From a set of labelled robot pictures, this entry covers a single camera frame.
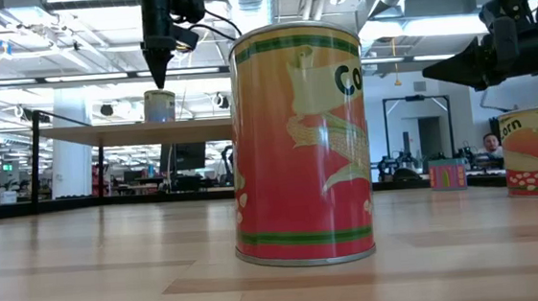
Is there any black computer monitor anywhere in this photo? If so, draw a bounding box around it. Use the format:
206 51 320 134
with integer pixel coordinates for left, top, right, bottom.
157 140 209 174

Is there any wooden shelf black frame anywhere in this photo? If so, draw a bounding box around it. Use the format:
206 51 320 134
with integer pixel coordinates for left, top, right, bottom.
23 94 240 215

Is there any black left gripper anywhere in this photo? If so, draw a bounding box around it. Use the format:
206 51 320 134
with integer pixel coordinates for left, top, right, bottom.
138 0 205 91

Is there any black gantry frame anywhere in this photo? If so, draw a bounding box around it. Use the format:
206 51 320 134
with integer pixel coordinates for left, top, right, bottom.
381 91 457 164

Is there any short pink and teal can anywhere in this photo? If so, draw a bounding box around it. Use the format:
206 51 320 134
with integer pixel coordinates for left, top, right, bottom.
427 156 469 194

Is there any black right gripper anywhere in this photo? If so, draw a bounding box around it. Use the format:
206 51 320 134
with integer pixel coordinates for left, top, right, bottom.
415 0 538 97

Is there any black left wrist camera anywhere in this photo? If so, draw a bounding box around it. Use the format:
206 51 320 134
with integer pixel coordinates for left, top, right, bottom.
171 0 208 26

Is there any tall blue peach can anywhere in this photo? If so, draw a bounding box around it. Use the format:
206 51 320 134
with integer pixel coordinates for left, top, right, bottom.
141 87 178 125

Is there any white building column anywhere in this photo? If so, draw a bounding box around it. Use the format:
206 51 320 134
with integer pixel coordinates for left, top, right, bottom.
44 84 100 201

